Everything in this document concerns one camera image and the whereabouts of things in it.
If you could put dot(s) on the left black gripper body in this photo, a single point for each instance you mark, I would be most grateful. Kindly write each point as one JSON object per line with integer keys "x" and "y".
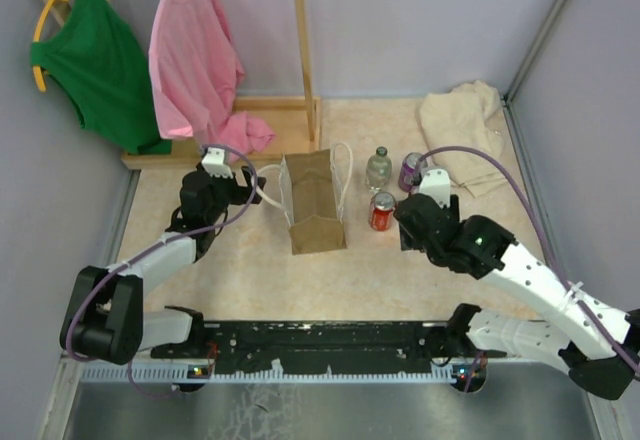
{"x": 228, "y": 191}

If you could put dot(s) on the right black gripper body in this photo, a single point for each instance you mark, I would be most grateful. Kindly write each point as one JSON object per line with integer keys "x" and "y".
{"x": 430, "y": 248}

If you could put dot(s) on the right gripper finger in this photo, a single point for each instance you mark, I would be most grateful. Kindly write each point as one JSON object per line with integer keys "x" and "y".
{"x": 454, "y": 208}
{"x": 406, "y": 241}

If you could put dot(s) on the red coke can back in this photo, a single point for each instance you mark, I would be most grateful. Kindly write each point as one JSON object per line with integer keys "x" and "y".
{"x": 382, "y": 206}

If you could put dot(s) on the purple can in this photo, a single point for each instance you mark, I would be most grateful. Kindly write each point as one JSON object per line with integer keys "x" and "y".
{"x": 411, "y": 172}

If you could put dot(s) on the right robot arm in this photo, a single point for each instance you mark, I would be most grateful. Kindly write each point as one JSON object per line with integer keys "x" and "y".
{"x": 594, "y": 344}

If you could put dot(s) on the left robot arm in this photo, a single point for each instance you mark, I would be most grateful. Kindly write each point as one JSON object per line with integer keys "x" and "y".
{"x": 105, "y": 318}

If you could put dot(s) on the brown canvas bag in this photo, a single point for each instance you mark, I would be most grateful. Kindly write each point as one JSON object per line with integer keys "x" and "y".
{"x": 313, "y": 189}

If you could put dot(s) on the beige cloth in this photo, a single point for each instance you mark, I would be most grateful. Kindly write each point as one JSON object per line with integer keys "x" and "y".
{"x": 462, "y": 118}

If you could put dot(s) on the wooden clothes rack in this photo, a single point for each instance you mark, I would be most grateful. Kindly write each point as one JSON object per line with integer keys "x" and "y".
{"x": 296, "y": 120}

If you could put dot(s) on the pink shirt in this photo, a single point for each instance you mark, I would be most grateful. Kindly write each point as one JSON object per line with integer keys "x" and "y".
{"x": 195, "y": 71}

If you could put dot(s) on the green shirt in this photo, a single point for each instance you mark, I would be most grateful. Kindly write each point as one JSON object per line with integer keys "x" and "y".
{"x": 97, "y": 61}

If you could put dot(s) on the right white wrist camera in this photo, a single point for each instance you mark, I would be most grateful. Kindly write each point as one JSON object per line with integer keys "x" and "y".
{"x": 435, "y": 183}

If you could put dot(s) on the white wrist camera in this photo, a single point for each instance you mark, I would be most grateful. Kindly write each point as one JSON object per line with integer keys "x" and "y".
{"x": 214, "y": 161}
{"x": 435, "y": 183}

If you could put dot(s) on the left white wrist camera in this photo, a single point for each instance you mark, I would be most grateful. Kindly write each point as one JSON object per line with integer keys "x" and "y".
{"x": 214, "y": 161}

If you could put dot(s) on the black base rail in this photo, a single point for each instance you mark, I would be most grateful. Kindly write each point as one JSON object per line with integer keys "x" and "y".
{"x": 323, "y": 352}

